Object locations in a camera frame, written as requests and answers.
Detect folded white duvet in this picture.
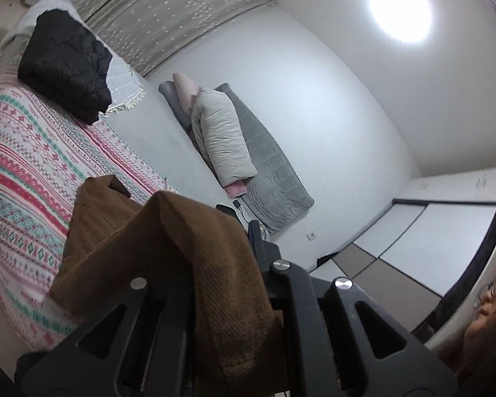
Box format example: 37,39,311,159
189,87,258,188

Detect bed with pale sheet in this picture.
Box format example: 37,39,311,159
0,0,273,381

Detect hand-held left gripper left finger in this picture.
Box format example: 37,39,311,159
14,268,200,397

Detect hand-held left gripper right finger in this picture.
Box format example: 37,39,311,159
247,219,460,397

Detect pink cloth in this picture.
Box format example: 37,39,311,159
224,179,247,200

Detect black charger with cable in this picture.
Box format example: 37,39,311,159
232,199,269,232

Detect wardrobe with sliding doors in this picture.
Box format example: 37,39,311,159
309,164,496,340

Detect pale fringed throw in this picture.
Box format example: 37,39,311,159
0,0,146,117

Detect grey quilted headboard pad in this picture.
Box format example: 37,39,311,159
214,83,315,235

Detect patterned knit-print blanket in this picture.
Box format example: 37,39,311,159
0,55,183,353

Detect brown jacket with fur collar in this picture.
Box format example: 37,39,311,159
49,174,287,394

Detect folded grey and beige pillows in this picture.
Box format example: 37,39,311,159
158,72,202,131

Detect person's head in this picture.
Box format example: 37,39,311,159
454,252,496,397

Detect person's glasses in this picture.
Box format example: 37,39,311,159
473,262,496,312

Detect round ceiling lamp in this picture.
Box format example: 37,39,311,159
368,0,433,44

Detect grey star-print curtain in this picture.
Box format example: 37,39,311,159
36,0,280,78

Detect black puffer jacket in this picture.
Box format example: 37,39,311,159
18,8,115,126

